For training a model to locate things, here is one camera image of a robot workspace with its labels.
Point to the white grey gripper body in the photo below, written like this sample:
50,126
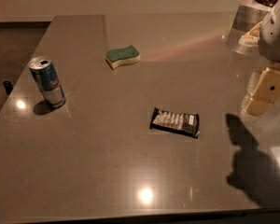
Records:
274,38

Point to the black rxbar chocolate wrapper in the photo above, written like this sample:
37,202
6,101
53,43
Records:
172,122

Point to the blue silver energy drink can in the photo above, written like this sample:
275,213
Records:
47,81

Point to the small black object on floor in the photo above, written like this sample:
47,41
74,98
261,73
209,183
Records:
8,87

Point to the green and yellow sponge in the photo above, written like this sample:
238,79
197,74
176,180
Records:
123,56

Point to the silver metal stand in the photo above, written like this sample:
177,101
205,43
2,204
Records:
248,14

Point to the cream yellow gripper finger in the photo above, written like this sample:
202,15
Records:
263,90

